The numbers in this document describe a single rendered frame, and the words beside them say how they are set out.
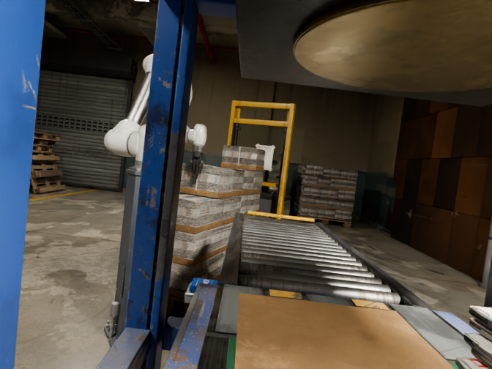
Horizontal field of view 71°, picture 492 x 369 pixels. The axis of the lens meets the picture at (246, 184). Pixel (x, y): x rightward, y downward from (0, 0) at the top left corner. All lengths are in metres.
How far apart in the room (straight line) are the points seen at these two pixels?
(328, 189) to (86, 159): 6.40
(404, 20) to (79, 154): 10.11
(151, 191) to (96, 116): 9.47
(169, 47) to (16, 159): 0.60
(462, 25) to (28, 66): 0.43
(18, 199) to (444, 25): 0.45
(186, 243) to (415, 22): 2.17
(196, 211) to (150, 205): 1.58
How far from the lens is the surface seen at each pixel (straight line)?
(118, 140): 2.19
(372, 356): 0.71
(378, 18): 0.46
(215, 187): 2.62
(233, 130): 4.15
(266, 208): 4.13
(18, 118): 0.29
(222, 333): 0.69
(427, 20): 0.47
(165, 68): 0.84
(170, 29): 0.86
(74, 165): 10.46
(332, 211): 8.02
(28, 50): 0.30
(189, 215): 2.42
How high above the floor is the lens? 1.10
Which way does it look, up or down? 3 degrees down
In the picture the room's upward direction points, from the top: 7 degrees clockwise
